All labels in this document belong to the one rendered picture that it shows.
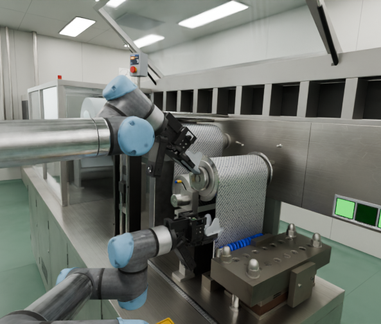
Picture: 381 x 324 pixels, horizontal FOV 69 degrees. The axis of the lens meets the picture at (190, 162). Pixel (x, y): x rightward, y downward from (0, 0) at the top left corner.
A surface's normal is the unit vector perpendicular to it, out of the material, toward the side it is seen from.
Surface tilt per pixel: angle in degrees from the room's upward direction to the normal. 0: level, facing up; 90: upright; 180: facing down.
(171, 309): 0
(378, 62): 90
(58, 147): 103
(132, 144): 90
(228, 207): 90
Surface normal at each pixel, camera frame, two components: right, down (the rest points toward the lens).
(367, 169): -0.80, 0.07
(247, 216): 0.59, 0.16
